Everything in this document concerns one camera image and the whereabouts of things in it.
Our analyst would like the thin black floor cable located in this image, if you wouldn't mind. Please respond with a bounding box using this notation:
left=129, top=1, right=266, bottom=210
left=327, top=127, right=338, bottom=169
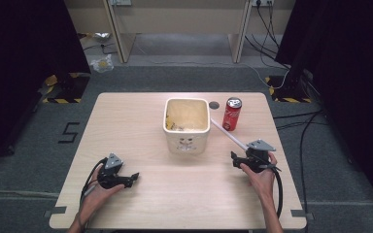
left=83, top=42, right=119, bottom=55

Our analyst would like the cream square bin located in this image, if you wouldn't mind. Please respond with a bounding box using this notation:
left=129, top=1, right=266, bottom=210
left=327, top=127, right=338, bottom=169
left=162, top=97, right=212, bottom=155

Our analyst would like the white straw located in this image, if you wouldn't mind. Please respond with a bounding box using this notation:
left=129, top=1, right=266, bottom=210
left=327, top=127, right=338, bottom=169
left=210, top=117, right=251, bottom=151

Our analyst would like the white wall socket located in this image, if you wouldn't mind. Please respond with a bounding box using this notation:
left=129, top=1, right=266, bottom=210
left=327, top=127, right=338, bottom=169
left=108, top=0, right=133, bottom=7
left=252, top=0, right=275, bottom=8

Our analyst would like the grey tape strip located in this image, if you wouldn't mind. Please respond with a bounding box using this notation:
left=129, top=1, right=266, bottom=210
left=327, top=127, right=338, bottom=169
left=43, top=206, right=68, bottom=218
left=289, top=209, right=315, bottom=221

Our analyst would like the black floor cables bundle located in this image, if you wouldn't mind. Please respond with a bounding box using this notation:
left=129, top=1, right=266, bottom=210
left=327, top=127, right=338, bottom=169
left=272, top=109, right=325, bottom=233

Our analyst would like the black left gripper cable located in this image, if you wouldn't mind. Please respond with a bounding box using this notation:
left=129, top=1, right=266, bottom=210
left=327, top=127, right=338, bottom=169
left=79, top=156, right=109, bottom=212

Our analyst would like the black wall cables bundle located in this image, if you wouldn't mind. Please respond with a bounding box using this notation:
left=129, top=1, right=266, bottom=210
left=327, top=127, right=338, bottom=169
left=244, top=0, right=290, bottom=70

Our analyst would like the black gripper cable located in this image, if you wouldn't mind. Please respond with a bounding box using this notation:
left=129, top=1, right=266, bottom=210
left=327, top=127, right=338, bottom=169
left=79, top=156, right=109, bottom=212
left=265, top=164, right=285, bottom=219

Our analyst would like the black curtain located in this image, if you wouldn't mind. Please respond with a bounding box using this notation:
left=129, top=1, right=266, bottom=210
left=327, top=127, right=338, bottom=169
left=0, top=0, right=91, bottom=173
left=274, top=0, right=373, bottom=218

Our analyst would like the crumpled foil wrapper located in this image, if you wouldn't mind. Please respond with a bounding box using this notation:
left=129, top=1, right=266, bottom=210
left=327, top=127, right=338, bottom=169
left=77, top=31, right=112, bottom=44

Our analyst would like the black stand base striped tape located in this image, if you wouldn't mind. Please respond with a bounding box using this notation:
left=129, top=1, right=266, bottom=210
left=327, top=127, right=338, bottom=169
left=42, top=72, right=91, bottom=105
left=264, top=75, right=314, bottom=104

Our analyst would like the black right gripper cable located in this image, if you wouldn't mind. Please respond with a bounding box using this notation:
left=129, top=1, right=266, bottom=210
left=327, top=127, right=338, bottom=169
left=265, top=164, right=285, bottom=219

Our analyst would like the person's left hand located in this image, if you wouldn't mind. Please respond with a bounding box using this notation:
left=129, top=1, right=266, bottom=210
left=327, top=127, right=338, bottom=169
left=77, top=166, right=126, bottom=225

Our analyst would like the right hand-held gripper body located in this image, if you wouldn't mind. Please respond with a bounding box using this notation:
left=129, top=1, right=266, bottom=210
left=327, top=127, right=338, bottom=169
left=241, top=139, right=277, bottom=174

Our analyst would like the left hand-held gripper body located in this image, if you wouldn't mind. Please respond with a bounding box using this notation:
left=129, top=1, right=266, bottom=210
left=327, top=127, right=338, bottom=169
left=96, top=152, right=134, bottom=190

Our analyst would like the person's right hand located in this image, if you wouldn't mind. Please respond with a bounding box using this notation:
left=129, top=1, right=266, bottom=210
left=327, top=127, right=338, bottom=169
left=239, top=151, right=279, bottom=199

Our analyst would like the clear crumpled plastic bag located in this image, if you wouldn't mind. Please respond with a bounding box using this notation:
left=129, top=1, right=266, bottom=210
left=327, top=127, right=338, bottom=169
left=89, top=53, right=115, bottom=74

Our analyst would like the red soda can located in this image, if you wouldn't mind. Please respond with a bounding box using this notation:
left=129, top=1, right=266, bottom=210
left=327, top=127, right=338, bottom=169
left=221, top=96, right=243, bottom=132

